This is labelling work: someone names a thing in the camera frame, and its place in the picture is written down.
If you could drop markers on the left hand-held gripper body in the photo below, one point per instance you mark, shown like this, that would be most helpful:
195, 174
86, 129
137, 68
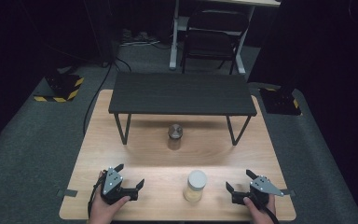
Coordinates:
112, 183

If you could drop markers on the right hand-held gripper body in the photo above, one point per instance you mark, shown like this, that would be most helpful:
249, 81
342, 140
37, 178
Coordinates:
264, 186

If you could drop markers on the glass jar with white lid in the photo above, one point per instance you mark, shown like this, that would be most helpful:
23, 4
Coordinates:
195, 183

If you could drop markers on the glass jar with metal lid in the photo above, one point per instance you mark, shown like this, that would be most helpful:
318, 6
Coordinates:
175, 132

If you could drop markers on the black shelf with metal legs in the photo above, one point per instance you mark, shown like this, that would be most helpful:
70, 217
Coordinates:
180, 93

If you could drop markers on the person's left hand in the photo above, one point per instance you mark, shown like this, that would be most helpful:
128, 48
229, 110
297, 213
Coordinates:
102, 211

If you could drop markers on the person's right hand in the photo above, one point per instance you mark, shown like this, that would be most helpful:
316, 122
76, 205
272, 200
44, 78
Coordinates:
261, 216

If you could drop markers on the grey tape strip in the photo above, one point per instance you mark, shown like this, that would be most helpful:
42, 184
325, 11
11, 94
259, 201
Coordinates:
289, 192
66, 193

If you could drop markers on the stand base with striped tape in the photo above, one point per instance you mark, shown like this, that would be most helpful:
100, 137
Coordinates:
279, 101
62, 87

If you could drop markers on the power strip with plugs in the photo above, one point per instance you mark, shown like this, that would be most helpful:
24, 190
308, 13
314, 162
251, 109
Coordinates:
136, 35

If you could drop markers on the black folding chair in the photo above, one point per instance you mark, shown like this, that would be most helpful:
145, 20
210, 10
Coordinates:
213, 40

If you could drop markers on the white metal desk frame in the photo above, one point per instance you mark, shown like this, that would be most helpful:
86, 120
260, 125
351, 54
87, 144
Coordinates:
174, 37

